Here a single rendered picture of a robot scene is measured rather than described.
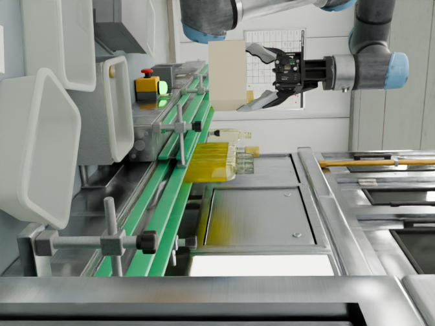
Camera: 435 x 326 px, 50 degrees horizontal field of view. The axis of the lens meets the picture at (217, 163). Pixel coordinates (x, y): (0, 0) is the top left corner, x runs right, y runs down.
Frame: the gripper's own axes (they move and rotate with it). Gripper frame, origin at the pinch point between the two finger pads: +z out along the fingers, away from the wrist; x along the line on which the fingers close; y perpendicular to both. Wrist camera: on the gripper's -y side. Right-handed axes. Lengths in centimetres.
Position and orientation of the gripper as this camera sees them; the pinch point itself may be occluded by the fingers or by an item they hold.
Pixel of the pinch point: (235, 78)
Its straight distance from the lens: 104.6
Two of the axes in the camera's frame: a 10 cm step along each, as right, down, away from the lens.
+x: 0.2, 10.0, -0.3
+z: -10.0, 0.2, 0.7
